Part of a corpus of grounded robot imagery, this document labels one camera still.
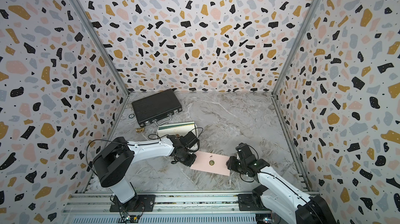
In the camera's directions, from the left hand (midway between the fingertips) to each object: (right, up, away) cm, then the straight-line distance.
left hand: (194, 162), depth 86 cm
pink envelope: (+9, 0, +1) cm, 9 cm away
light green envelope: (-5, +19, +9) cm, 22 cm away
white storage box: (-11, +18, -19) cm, 29 cm away
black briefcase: (-27, +30, +22) cm, 46 cm away
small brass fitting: (-37, +16, +12) cm, 42 cm away
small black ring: (-45, +25, +21) cm, 56 cm away
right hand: (+19, 0, -1) cm, 19 cm away
